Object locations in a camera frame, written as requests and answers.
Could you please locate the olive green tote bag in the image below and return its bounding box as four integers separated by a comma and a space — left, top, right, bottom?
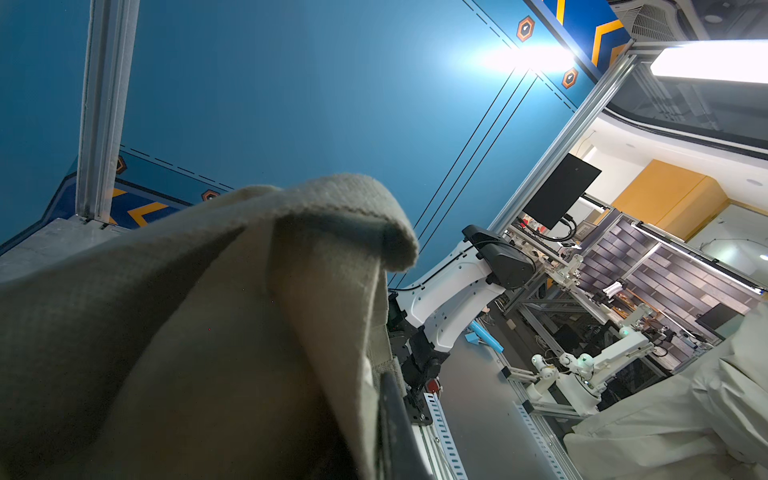
1, 174, 418, 479

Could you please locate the person in beige shirt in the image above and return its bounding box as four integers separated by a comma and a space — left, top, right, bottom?
564, 303, 767, 479

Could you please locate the bright ceiling light strip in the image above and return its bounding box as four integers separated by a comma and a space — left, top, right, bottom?
650, 40, 767, 84

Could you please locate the aluminium front rail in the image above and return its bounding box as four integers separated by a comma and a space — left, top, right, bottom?
439, 340, 581, 479

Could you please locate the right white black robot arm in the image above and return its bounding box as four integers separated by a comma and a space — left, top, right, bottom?
387, 225, 536, 395

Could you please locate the black monitor screen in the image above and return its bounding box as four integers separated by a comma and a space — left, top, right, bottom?
523, 153, 602, 229

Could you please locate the right aluminium frame post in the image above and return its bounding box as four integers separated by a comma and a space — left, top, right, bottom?
75, 0, 140, 223

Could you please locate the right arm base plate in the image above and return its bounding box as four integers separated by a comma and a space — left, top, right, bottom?
403, 377, 443, 427

